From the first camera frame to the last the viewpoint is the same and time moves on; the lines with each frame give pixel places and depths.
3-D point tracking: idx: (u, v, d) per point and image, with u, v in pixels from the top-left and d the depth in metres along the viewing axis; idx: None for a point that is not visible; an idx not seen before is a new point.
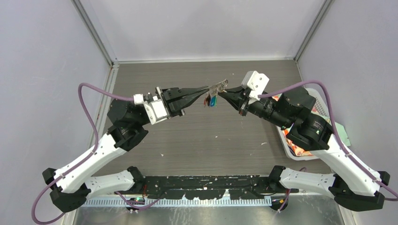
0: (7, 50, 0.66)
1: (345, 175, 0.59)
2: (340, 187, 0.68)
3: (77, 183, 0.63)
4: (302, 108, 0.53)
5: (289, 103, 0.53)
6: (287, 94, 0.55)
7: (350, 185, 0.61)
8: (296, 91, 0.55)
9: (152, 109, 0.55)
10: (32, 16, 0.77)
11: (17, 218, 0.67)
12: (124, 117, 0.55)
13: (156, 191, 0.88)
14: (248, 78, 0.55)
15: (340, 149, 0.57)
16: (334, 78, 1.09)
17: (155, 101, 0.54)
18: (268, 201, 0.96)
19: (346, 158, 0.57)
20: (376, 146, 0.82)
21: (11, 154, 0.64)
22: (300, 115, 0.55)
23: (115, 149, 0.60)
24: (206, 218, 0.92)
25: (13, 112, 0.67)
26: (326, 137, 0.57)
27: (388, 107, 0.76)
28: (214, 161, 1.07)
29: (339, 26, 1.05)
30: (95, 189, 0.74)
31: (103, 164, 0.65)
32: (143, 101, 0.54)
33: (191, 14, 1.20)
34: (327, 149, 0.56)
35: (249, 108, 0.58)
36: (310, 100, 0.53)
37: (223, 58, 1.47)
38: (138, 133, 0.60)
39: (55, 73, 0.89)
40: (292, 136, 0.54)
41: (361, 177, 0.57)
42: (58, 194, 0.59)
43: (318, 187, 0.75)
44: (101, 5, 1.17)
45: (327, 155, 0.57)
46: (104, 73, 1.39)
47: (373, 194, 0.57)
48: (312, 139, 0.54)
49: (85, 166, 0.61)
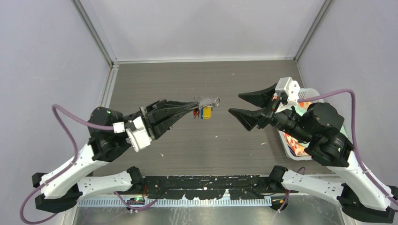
0: (8, 50, 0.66)
1: (358, 190, 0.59)
2: (350, 198, 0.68)
3: (62, 191, 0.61)
4: (330, 129, 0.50)
5: (319, 123, 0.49)
6: (316, 111, 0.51)
7: (361, 199, 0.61)
8: (325, 108, 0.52)
9: (134, 137, 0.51)
10: (32, 16, 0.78)
11: (15, 219, 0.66)
12: (103, 131, 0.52)
13: (156, 191, 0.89)
14: (282, 83, 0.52)
15: (358, 166, 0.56)
16: (334, 78, 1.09)
17: (138, 130, 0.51)
18: (268, 201, 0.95)
19: (363, 174, 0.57)
20: (375, 146, 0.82)
21: (11, 155, 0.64)
22: (325, 133, 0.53)
23: (93, 161, 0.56)
24: (206, 218, 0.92)
25: (13, 112, 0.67)
26: (346, 154, 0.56)
27: (387, 107, 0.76)
28: (215, 161, 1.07)
29: (339, 26, 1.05)
30: (87, 191, 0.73)
31: (83, 175, 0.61)
32: (124, 129, 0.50)
33: (191, 14, 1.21)
34: (347, 166, 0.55)
35: (272, 120, 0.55)
36: (338, 119, 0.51)
37: (223, 57, 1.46)
38: (118, 147, 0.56)
39: (55, 73, 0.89)
40: (314, 153, 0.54)
41: (375, 193, 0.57)
42: (41, 200, 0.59)
43: (325, 194, 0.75)
44: (101, 5, 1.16)
45: (345, 171, 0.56)
46: (104, 73, 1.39)
47: (384, 208, 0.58)
48: (332, 156, 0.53)
49: (63, 177, 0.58)
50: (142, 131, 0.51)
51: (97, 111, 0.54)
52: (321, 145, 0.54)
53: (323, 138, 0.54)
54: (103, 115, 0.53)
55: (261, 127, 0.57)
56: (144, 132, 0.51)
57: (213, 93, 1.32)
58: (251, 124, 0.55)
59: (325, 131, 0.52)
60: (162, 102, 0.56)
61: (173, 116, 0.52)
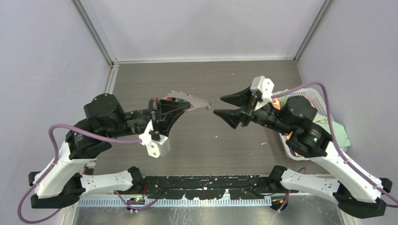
0: (8, 50, 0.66)
1: (345, 181, 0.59)
2: (345, 194, 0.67)
3: (55, 190, 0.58)
4: (304, 119, 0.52)
5: (292, 113, 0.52)
6: (290, 104, 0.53)
7: (351, 191, 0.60)
8: (300, 101, 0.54)
9: (157, 147, 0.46)
10: (32, 16, 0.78)
11: (15, 219, 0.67)
12: (105, 116, 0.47)
13: (156, 191, 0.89)
14: (255, 82, 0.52)
15: (339, 156, 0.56)
16: (334, 78, 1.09)
17: (163, 138, 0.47)
18: (269, 201, 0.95)
19: (345, 164, 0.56)
20: (374, 147, 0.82)
21: (11, 155, 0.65)
22: (301, 124, 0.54)
23: (70, 160, 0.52)
24: (206, 218, 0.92)
25: (13, 113, 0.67)
26: (325, 145, 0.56)
27: (387, 107, 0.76)
28: (215, 161, 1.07)
29: (339, 26, 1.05)
30: (89, 188, 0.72)
31: (72, 173, 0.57)
32: (152, 139, 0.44)
33: (191, 14, 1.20)
34: (325, 156, 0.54)
35: (253, 118, 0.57)
36: (312, 111, 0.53)
37: (223, 58, 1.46)
38: (103, 143, 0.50)
39: (55, 74, 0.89)
40: (292, 144, 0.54)
41: (360, 184, 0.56)
42: (35, 201, 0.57)
43: (321, 191, 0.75)
44: (101, 5, 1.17)
45: (326, 162, 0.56)
46: (104, 73, 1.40)
47: (374, 200, 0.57)
48: (309, 146, 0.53)
49: (48, 178, 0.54)
50: (165, 138, 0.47)
51: (104, 97, 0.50)
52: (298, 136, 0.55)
53: (299, 129, 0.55)
54: (111, 101, 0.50)
55: (245, 125, 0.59)
56: (166, 139, 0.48)
57: (213, 93, 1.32)
58: (236, 123, 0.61)
59: (300, 121, 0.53)
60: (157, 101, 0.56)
61: (174, 117, 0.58)
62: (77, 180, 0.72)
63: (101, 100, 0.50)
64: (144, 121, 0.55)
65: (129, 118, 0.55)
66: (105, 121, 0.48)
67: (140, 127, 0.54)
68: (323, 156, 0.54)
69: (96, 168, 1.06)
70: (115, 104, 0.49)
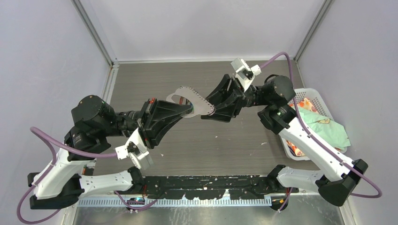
0: (7, 50, 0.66)
1: (314, 159, 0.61)
2: (326, 179, 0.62)
3: (54, 191, 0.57)
4: (282, 99, 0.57)
5: (275, 90, 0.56)
6: (275, 83, 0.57)
7: (322, 169, 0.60)
8: (285, 84, 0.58)
9: (137, 160, 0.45)
10: (31, 15, 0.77)
11: (14, 218, 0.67)
12: (91, 120, 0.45)
13: (156, 191, 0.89)
14: (237, 67, 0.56)
15: (302, 130, 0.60)
16: (335, 78, 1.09)
17: (142, 153, 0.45)
18: (268, 201, 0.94)
19: (309, 138, 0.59)
20: (374, 146, 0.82)
21: (11, 155, 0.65)
22: (278, 103, 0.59)
23: (69, 162, 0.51)
24: (206, 218, 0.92)
25: (13, 112, 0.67)
26: (289, 119, 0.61)
27: (387, 107, 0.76)
28: (214, 161, 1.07)
29: (339, 25, 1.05)
30: (88, 189, 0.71)
31: (70, 174, 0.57)
32: (128, 153, 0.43)
33: (191, 14, 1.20)
34: (287, 128, 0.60)
35: (243, 102, 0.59)
36: (291, 90, 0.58)
37: (223, 57, 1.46)
38: (99, 144, 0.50)
39: (55, 74, 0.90)
40: (262, 115, 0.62)
41: (325, 158, 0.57)
42: (34, 202, 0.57)
43: (308, 180, 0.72)
44: (100, 5, 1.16)
45: (289, 135, 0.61)
46: (104, 73, 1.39)
47: (340, 176, 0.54)
48: (274, 120, 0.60)
49: (47, 179, 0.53)
50: (146, 153, 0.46)
51: (89, 99, 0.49)
52: (270, 111, 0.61)
53: (272, 106, 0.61)
54: (94, 104, 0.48)
55: (236, 114, 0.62)
56: (147, 153, 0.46)
57: None
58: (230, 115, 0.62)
59: (276, 99, 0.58)
60: (153, 101, 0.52)
61: (167, 123, 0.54)
62: (76, 181, 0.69)
63: (86, 102, 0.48)
64: (132, 126, 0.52)
65: (119, 121, 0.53)
66: (92, 124, 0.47)
67: (130, 131, 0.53)
68: (284, 127, 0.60)
69: (96, 168, 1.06)
70: (100, 105, 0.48)
